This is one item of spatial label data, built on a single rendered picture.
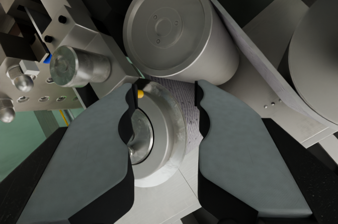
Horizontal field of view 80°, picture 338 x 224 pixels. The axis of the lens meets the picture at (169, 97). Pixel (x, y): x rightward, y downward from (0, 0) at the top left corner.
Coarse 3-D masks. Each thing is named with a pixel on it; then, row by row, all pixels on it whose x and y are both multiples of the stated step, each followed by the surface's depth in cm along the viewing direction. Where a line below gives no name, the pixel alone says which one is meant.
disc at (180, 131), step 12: (144, 84) 27; (156, 84) 26; (156, 96) 26; (168, 96) 25; (168, 108) 25; (180, 108) 25; (180, 120) 25; (180, 132) 25; (180, 144) 25; (180, 156) 25; (168, 168) 26; (144, 180) 27; (156, 180) 26
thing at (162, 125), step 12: (144, 96) 25; (144, 108) 25; (156, 108) 24; (156, 120) 24; (168, 120) 25; (156, 132) 24; (168, 132) 24; (156, 144) 24; (168, 144) 24; (156, 156) 24; (168, 156) 25; (132, 168) 26; (144, 168) 25; (156, 168) 24
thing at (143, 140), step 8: (136, 112) 25; (144, 112) 25; (136, 120) 25; (144, 120) 25; (136, 128) 25; (144, 128) 25; (152, 128) 25; (136, 136) 26; (144, 136) 25; (152, 136) 24; (128, 144) 26; (136, 144) 25; (144, 144) 25; (152, 144) 25; (136, 152) 25; (144, 152) 25; (136, 160) 25
